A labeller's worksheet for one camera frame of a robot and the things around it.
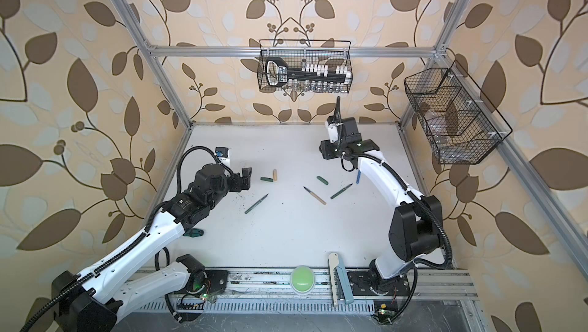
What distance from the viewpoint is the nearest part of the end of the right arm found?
0.61 m

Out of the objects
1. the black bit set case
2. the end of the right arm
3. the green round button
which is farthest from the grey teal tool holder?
the black bit set case

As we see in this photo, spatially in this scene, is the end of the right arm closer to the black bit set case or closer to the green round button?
the black bit set case

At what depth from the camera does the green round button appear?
28.7 inches

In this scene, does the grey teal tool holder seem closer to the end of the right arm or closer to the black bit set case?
the end of the right arm

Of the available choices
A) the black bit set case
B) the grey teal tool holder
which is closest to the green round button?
the grey teal tool holder

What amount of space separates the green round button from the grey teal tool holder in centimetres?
7

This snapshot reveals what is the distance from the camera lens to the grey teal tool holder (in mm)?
706

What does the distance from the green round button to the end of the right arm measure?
394 millimetres

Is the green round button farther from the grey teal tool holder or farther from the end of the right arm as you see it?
the end of the right arm

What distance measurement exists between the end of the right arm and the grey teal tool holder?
0.35 metres

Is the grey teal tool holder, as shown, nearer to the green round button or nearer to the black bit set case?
the green round button
